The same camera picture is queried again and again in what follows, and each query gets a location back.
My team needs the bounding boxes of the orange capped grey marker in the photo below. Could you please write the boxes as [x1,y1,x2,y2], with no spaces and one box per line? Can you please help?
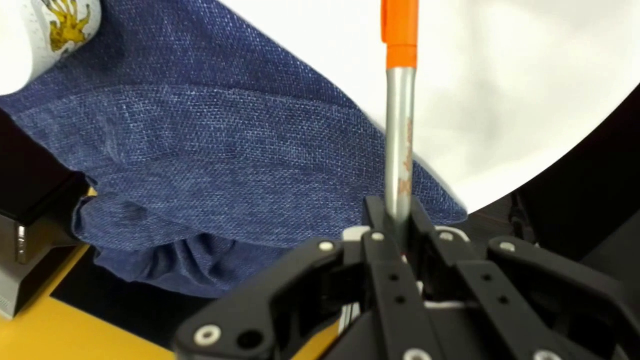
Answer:
[380,0,423,226]

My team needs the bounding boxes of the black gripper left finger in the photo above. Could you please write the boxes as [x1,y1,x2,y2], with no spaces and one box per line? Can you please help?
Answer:
[171,194,435,360]

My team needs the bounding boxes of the blue knitted cloth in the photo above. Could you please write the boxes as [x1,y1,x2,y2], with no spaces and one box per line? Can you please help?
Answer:
[0,0,470,300]

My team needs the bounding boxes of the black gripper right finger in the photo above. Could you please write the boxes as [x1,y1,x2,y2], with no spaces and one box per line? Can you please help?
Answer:
[405,196,640,360]

